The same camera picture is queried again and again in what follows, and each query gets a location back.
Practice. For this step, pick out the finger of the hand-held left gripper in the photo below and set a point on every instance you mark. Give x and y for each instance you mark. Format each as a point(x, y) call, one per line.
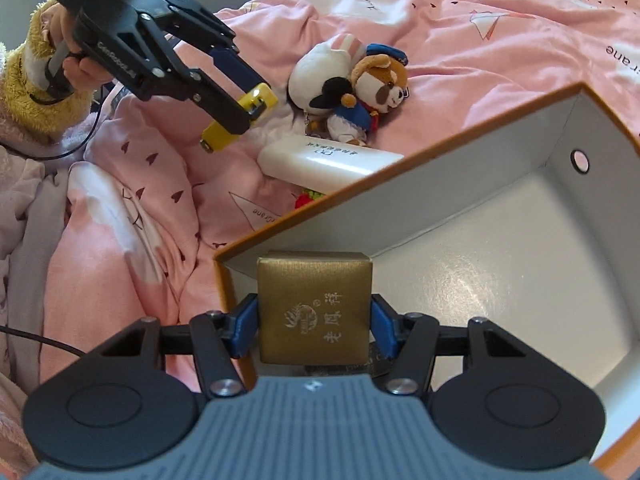
point(240, 72)
point(220, 107)

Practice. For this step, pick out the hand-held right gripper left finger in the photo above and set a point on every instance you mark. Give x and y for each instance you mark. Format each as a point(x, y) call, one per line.
point(245, 330)

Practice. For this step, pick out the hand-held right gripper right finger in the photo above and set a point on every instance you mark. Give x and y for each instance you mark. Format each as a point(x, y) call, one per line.
point(382, 322)

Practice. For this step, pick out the yellow plastic tool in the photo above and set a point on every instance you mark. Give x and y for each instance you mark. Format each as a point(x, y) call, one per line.
point(217, 137)

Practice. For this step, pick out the gold gift box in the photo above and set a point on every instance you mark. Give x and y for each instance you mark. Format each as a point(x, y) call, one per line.
point(315, 305)

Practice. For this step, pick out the orange cardboard box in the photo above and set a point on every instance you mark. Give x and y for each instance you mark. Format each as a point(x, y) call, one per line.
point(500, 270)

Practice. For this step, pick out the person's left forearm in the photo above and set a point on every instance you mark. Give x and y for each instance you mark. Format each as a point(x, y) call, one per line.
point(25, 105)

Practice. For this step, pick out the person's left hand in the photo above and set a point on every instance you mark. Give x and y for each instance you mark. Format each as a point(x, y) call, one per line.
point(87, 74)

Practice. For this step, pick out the white bunny plush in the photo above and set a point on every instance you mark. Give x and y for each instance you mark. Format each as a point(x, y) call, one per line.
point(315, 67)

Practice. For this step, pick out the white plastic case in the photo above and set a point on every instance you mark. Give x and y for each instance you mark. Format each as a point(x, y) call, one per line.
point(320, 165)

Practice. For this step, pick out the red and green trinket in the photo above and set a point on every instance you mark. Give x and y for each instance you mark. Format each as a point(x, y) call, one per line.
point(305, 201)

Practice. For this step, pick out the plush dog toy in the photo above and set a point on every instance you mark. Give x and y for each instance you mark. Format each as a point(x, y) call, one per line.
point(375, 80)

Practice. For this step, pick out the pale fleece robe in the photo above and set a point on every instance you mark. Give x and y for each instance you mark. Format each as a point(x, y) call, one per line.
point(15, 200)

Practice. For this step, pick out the pink printed blanket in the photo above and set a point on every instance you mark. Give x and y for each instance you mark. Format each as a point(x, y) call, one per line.
point(425, 20)

